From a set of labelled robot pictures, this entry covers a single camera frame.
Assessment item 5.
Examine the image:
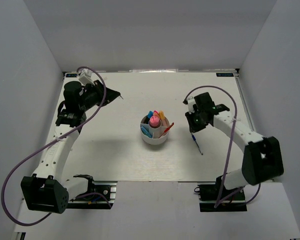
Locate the yellow capped orange highlighter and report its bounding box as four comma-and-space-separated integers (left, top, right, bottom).
159, 110, 166, 120

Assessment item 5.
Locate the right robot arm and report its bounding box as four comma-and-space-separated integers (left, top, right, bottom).
183, 92, 284, 200

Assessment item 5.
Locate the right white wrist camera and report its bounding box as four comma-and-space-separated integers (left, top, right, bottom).
183, 96, 196, 114

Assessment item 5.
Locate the pink capped highlighter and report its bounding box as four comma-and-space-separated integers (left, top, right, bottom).
149, 115, 161, 129

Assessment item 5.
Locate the red gel pen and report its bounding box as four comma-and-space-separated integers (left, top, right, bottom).
158, 122, 175, 138

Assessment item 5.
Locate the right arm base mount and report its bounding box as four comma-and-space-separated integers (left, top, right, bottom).
194, 183, 247, 213

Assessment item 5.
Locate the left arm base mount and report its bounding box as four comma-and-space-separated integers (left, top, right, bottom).
66, 181, 117, 210

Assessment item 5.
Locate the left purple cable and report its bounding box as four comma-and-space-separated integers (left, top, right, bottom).
0, 66, 113, 227

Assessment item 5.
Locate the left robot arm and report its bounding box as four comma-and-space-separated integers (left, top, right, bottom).
20, 80, 121, 214

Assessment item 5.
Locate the purple cable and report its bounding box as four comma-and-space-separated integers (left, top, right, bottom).
184, 85, 262, 209
0, 66, 113, 227

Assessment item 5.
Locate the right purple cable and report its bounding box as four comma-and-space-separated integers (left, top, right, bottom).
184, 85, 262, 209

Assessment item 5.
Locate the blue gel pen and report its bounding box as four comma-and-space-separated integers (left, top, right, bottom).
191, 132, 203, 156

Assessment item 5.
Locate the white round pen holder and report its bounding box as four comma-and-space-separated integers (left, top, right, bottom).
140, 115, 170, 146

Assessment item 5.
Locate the grey highlighter orange cap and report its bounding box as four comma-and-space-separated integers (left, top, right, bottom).
153, 112, 160, 118

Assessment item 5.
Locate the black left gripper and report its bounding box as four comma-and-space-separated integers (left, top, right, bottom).
79, 79, 121, 112

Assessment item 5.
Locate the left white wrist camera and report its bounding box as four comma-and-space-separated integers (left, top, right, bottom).
78, 68, 94, 86

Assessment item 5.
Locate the blue transparent highlighter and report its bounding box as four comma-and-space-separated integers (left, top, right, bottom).
140, 126, 153, 139

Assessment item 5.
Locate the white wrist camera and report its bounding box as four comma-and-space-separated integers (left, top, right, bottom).
78, 68, 94, 86
183, 96, 196, 114

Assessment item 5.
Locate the black highlighter blue cap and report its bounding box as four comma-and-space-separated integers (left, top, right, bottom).
147, 111, 154, 119

